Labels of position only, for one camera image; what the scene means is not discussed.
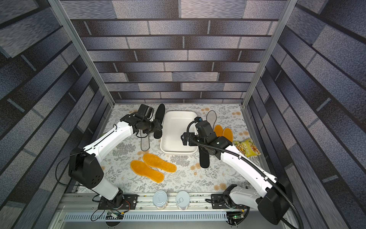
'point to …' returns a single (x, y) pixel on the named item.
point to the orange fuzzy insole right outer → (228, 133)
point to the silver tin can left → (160, 199)
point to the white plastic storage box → (175, 122)
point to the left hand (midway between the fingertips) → (160, 126)
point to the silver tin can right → (182, 200)
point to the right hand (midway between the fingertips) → (187, 135)
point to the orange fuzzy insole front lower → (141, 168)
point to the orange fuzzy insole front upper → (155, 161)
